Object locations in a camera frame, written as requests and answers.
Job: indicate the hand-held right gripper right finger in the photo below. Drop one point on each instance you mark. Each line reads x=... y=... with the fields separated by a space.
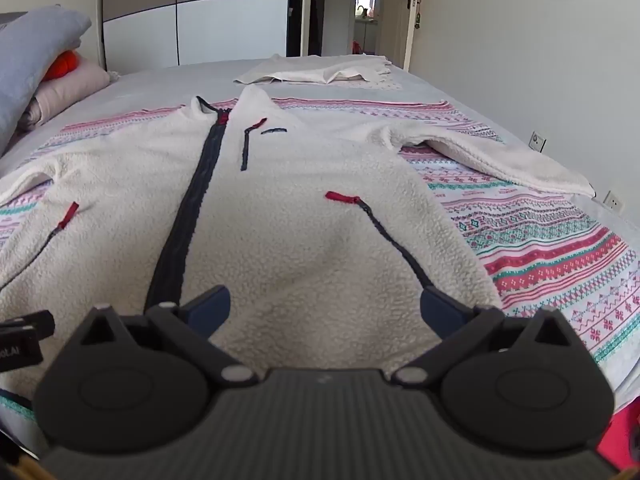
x=440 y=310

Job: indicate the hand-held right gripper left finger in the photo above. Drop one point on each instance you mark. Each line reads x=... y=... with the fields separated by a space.
x=212 y=307

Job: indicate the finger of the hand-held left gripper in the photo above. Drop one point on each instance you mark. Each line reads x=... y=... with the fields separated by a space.
x=35 y=322

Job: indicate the white fleece zip jacket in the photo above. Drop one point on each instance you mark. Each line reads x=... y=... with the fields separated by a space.
x=300 y=220

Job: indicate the red green patterned blanket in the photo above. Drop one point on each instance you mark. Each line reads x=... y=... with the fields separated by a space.
x=540 y=255

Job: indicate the red cloth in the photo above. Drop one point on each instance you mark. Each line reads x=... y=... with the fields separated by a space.
x=620 y=440

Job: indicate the pink pillow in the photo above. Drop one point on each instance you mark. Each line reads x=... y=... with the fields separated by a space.
x=70 y=87

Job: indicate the white folded cloth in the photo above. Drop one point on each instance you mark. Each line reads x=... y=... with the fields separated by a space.
x=320 y=71

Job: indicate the orange plush toy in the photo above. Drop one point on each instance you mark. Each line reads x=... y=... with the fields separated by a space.
x=62 y=64

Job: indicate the grey pillow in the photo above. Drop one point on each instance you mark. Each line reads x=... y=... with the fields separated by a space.
x=30 y=55

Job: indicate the white brown sliding wardrobe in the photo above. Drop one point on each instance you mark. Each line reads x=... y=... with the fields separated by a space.
x=220 y=15

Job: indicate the white room door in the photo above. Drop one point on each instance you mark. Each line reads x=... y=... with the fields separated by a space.
x=397 y=15

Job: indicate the white wall socket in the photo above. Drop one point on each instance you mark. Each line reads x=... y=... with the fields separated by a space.
x=537 y=141
x=613 y=201

